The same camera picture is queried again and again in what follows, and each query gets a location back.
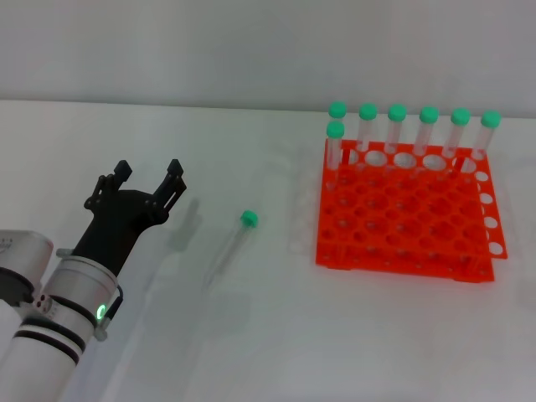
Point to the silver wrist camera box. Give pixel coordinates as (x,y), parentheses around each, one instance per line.
(25,251)

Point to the clear test tube green cap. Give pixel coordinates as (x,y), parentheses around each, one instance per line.
(491,119)
(337,109)
(460,116)
(397,112)
(249,218)
(368,111)
(429,114)
(335,129)

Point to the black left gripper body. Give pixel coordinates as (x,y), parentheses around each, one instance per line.
(117,226)

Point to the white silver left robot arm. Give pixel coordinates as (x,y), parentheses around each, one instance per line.
(71,289)

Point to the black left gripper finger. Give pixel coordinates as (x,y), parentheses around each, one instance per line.
(104,188)
(169,188)

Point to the orange test tube rack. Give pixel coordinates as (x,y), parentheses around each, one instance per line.
(402,218)

